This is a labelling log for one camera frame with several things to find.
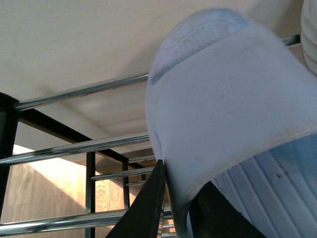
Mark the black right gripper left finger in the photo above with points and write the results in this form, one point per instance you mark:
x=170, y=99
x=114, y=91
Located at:
x=144, y=217

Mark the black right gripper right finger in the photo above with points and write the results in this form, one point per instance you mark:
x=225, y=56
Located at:
x=212, y=216

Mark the light blue slide sandal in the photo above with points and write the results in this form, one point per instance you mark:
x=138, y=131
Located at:
x=227, y=102

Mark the grey knit sneaker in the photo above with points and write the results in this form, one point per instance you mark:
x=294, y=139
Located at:
x=308, y=34

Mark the black metal shoe rack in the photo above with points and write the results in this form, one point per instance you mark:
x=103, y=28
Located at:
x=102, y=161

